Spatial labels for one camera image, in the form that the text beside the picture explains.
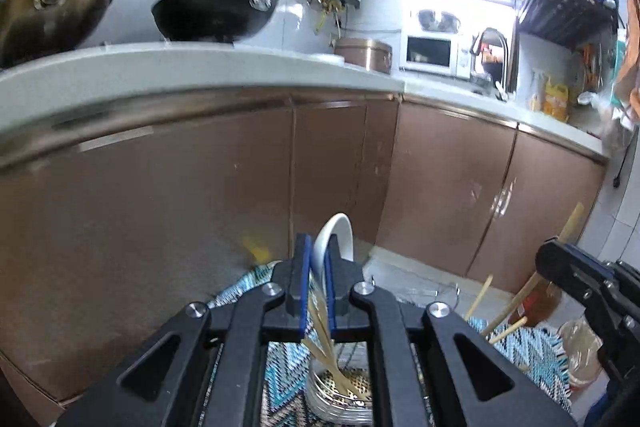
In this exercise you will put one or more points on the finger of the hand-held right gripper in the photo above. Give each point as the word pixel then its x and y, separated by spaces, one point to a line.
pixel 575 267

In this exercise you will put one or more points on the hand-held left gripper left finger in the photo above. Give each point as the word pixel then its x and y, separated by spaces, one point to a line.
pixel 300 287

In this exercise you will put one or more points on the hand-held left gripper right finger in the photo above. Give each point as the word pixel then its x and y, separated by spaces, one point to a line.
pixel 330 292

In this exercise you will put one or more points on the white ceramic spoon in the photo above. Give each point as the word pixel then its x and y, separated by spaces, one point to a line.
pixel 340 227

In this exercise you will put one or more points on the clear glass bowl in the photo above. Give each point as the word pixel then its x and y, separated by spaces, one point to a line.
pixel 325 399

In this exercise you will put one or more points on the bin with plastic bag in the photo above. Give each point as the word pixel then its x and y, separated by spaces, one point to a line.
pixel 582 352

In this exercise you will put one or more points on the cooking oil bottle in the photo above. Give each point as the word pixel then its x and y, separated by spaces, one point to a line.
pixel 545 304

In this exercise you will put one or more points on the zigzag patterned table cloth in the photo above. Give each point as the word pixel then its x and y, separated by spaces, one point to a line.
pixel 537 347

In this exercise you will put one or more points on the black power plug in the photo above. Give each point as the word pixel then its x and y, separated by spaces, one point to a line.
pixel 618 179

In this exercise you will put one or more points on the brown kitchen cabinet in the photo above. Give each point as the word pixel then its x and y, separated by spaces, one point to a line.
pixel 175 187

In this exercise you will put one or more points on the yellow detergent bottle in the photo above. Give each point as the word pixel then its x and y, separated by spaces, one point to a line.
pixel 556 102

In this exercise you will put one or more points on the clear plastic bottle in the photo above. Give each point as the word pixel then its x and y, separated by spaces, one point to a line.
pixel 537 92

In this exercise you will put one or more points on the brown patterned towel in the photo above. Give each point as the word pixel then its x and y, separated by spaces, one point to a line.
pixel 631 77

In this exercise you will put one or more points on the steel kitchen faucet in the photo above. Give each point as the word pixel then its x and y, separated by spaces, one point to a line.
pixel 492 42

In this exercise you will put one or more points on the round steel pot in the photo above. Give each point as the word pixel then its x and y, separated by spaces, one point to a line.
pixel 362 53

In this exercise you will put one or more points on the white microwave oven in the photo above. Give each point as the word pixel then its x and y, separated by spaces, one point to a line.
pixel 430 52

